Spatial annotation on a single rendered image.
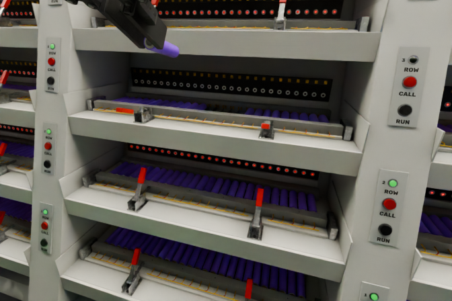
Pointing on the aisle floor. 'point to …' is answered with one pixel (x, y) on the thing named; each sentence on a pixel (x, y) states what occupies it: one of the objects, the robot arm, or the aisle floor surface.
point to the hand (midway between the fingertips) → (137, 20)
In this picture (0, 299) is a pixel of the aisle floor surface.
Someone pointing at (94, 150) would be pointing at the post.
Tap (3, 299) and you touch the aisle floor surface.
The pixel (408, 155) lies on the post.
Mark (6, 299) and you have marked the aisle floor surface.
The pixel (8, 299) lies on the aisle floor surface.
